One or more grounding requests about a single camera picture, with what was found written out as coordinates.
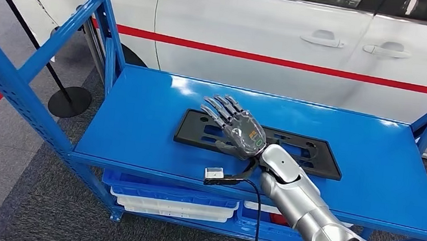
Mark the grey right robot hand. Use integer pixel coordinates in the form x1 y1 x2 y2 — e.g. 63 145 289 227
195 92 272 163

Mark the black plastic plate bracket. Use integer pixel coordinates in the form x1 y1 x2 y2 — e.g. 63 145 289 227
171 107 347 182

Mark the red plastic part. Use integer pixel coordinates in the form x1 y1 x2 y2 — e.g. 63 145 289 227
269 213 291 226

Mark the blue metal shelf rack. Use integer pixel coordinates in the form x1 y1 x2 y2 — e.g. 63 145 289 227
0 0 427 241

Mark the blue plastic bin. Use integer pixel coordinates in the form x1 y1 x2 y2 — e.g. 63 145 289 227
101 168 242 210
233 201 354 241

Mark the white car with red stripe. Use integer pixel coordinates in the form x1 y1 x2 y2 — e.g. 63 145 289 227
0 0 427 161

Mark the black car wheel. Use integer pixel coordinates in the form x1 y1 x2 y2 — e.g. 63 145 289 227
118 43 151 68

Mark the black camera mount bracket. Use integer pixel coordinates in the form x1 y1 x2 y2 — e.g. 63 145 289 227
204 154 261 190

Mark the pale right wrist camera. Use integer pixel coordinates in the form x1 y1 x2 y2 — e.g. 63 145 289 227
204 166 225 182

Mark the white car door handle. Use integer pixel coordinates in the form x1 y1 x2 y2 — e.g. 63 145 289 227
299 28 346 50
362 39 413 61

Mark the grey metal frame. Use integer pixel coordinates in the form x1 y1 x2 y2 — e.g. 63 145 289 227
78 17 111 82

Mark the black stanchion post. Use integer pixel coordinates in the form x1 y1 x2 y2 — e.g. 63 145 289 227
0 0 102 121

